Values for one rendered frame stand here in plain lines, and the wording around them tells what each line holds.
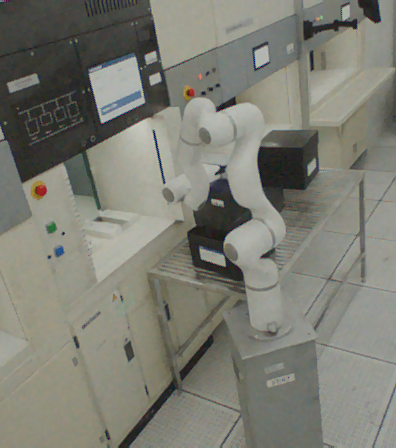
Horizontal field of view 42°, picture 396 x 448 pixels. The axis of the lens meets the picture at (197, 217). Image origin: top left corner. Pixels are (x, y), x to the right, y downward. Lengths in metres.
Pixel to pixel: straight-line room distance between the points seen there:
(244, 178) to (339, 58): 3.55
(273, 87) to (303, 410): 2.26
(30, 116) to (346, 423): 1.89
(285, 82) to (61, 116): 2.01
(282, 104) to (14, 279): 2.36
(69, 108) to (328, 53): 3.47
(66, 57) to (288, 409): 1.51
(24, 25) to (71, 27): 0.20
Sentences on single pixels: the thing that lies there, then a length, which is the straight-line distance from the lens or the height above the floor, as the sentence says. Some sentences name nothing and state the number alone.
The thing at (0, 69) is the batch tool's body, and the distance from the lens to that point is 1.79.
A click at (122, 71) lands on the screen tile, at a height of 1.63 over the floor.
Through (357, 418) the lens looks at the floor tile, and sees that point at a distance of 2.64.
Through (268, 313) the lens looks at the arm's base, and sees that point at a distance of 1.83.
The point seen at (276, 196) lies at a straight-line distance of 2.62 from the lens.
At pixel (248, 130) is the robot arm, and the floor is 1.49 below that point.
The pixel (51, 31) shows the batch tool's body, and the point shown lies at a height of 1.84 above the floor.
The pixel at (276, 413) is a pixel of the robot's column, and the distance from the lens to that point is 2.04.
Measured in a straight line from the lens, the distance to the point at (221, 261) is 2.18.
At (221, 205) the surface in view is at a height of 1.09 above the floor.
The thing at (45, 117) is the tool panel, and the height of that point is 1.58.
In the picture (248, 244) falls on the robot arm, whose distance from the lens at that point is 1.64.
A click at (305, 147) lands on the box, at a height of 1.00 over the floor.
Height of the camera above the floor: 1.97
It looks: 26 degrees down
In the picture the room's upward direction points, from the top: 10 degrees counter-clockwise
